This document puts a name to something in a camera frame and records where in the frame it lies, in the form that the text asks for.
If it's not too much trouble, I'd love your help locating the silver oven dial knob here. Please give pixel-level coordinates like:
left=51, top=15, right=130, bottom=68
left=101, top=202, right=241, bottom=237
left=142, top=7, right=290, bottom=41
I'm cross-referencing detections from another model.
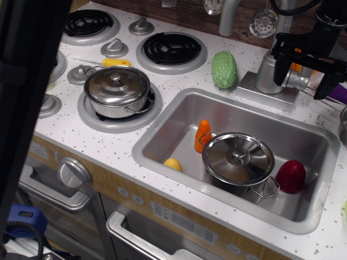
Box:
left=57, top=157, right=92, bottom=189

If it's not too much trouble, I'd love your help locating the grey stove knob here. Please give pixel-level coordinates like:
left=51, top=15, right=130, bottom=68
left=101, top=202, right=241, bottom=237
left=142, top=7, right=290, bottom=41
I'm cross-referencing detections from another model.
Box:
left=67, top=64, right=96, bottom=86
left=128, top=17, right=155, bottom=36
left=100, top=38, right=128, bottom=59
left=38, top=94, right=62, bottom=119

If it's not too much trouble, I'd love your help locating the back right black burner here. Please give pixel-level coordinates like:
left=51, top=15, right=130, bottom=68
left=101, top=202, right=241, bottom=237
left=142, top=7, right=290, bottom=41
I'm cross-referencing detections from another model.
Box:
left=136, top=32, right=208, bottom=75

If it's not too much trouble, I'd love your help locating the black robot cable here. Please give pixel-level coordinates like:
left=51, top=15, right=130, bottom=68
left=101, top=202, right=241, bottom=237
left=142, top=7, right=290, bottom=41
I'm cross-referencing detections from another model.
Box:
left=269, top=0, right=323, bottom=16

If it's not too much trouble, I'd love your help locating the red toy egg-shaped vegetable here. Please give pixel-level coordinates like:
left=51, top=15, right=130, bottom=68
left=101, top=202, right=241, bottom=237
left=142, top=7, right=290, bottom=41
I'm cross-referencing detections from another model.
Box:
left=275, top=160, right=306, bottom=194

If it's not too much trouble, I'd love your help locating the front burner grey ring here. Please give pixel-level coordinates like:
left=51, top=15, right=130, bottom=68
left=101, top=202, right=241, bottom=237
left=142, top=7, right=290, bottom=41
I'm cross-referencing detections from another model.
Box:
left=77, top=82, right=163, bottom=134

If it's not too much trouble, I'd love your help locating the back left black burner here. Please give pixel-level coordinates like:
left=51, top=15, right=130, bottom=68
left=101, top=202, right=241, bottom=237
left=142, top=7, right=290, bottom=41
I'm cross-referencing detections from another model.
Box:
left=61, top=9, right=120, bottom=46

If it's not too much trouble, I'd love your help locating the grey stove knob top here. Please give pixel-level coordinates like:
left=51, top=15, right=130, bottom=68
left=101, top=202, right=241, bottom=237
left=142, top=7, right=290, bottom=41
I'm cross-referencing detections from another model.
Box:
left=128, top=17, right=155, bottom=36

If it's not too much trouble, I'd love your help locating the green bumpy toy vegetable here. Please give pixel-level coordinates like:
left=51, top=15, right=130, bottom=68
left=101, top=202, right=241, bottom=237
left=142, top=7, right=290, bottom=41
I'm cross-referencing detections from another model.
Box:
left=211, top=51, right=237, bottom=89

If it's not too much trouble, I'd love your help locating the grey stove knob front left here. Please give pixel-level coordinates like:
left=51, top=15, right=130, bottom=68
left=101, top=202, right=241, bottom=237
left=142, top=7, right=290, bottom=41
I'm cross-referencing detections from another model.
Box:
left=38, top=94, right=62, bottom=119

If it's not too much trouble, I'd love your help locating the hanging silver ladle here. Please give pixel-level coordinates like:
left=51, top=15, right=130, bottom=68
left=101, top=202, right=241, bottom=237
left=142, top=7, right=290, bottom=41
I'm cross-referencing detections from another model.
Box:
left=203, top=0, right=224, bottom=16

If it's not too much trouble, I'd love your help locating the silver faucet lever handle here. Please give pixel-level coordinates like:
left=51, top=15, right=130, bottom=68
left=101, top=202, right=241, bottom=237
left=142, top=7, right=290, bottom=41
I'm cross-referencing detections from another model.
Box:
left=281, top=67, right=312, bottom=90

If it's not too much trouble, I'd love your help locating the hanging silver strainer spoon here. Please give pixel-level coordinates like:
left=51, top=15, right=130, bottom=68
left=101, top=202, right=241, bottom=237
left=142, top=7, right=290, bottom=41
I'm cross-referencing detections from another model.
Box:
left=249, top=1, right=278, bottom=38

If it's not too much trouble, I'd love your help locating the grey stove knob middle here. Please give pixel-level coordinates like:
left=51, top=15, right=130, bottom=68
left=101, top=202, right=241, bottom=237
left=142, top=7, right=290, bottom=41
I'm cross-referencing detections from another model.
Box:
left=100, top=38, right=128, bottom=59

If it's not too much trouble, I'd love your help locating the black foreground camera pole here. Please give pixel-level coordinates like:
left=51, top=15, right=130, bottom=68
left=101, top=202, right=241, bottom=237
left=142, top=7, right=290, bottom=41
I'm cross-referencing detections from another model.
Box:
left=1, top=1, right=72, bottom=233

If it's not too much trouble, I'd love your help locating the purple toy eggplant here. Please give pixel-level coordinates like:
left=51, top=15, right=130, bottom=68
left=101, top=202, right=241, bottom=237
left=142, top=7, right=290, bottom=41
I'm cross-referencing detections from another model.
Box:
left=328, top=84, right=347, bottom=104

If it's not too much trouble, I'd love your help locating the steel pot at right edge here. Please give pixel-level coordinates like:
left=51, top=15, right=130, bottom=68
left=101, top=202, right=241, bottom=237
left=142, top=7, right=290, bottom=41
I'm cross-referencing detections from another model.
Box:
left=339, top=107, right=347, bottom=146

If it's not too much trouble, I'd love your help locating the stainless steel sink basin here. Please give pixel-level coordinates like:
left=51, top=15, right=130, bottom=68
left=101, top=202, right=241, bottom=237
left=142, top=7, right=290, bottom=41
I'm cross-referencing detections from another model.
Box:
left=132, top=88, right=340, bottom=234

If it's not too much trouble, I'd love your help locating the grey dishwasher door handle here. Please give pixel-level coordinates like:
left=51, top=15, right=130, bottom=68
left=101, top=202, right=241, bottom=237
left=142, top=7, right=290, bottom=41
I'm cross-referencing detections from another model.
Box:
left=106, top=211, right=219, bottom=259

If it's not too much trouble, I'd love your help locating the black burner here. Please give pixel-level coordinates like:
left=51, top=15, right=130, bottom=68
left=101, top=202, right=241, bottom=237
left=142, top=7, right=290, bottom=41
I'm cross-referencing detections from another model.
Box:
left=61, top=9, right=120, bottom=46
left=136, top=32, right=208, bottom=75

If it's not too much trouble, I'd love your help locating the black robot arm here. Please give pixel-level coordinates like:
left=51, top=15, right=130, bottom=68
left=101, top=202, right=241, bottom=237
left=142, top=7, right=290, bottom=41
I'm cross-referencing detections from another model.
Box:
left=271, top=1, right=346, bottom=100

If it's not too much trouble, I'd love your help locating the orange toy carrot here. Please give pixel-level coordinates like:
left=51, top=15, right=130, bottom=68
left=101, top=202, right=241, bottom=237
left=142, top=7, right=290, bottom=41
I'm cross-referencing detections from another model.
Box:
left=194, top=119, right=212, bottom=153

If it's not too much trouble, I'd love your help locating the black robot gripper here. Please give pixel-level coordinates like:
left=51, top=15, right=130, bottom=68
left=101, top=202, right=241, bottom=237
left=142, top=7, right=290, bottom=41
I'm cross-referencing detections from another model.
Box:
left=273, top=9, right=346, bottom=100

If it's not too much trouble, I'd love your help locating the yellow toy corn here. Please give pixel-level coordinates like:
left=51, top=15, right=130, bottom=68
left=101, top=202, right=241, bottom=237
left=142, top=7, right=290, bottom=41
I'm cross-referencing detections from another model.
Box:
left=163, top=158, right=183, bottom=172

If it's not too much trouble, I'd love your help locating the grey oven door handle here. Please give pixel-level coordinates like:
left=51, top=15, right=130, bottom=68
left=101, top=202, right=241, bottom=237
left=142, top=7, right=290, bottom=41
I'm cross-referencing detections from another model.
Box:
left=18, top=164, right=91, bottom=214

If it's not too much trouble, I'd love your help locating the orange toy pepper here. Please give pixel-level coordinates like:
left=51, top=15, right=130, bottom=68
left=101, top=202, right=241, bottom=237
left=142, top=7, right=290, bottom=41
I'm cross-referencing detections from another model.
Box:
left=291, top=48, right=302, bottom=73

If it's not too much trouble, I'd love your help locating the steel pot on stove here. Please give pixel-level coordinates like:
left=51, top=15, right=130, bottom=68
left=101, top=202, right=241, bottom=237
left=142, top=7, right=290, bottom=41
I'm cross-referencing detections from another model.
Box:
left=83, top=66, right=155, bottom=119

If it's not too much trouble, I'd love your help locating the grey stove knob lower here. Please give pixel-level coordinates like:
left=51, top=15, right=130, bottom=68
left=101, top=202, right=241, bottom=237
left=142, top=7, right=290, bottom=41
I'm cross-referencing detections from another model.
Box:
left=67, top=64, right=96, bottom=86

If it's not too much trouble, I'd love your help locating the silver toy faucet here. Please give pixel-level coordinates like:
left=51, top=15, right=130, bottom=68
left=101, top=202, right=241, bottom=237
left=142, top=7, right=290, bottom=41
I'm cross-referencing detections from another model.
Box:
left=219, top=1, right=299, bottom=112

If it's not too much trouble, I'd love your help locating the steel pot in sink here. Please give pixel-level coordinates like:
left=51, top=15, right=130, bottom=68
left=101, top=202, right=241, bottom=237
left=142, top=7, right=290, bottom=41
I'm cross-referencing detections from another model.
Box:
left=202, top=132, right=280, bottom=199

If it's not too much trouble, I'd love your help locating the blue clamp with black cable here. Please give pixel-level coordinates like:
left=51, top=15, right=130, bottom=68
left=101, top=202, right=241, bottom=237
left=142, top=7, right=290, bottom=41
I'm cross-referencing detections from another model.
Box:
left=2, top=204, right=48, bottom=259

